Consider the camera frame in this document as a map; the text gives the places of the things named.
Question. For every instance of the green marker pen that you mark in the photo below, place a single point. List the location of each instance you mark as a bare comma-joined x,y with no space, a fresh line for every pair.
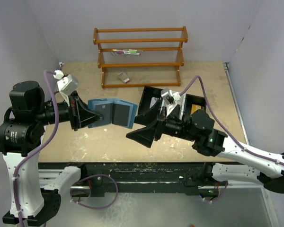
132,50

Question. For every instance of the white card in tray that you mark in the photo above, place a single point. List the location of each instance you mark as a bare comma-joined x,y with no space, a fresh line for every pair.
153,101

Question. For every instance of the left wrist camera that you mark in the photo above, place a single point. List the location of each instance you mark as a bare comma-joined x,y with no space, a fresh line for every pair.
66,84

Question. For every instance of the wooden three-tier shelf rack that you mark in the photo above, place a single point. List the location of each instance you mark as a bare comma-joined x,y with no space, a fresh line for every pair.
163,47

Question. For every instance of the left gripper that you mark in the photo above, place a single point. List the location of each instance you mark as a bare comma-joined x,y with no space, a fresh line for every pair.
80,113

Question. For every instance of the small clear plastic box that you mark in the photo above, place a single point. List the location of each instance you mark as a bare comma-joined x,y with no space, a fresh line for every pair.
123,77

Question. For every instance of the black and white organizer tray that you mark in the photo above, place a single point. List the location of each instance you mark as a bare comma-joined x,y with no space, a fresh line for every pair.
182,106

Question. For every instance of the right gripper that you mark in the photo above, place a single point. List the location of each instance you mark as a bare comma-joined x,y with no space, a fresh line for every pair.
146,135

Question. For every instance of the blue card holder wallet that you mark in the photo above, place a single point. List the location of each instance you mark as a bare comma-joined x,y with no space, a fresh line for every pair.
133,108

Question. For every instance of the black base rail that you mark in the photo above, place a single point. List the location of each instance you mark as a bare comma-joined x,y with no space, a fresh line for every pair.
189,178

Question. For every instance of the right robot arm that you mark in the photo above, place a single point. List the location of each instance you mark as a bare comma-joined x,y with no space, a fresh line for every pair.
252,165

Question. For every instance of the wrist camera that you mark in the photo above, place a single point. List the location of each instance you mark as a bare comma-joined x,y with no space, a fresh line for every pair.
170,99
66,84

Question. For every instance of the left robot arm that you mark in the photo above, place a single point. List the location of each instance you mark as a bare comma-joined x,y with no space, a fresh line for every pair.
20,145

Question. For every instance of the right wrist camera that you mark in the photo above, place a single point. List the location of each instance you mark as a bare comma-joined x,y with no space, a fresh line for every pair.
170,99

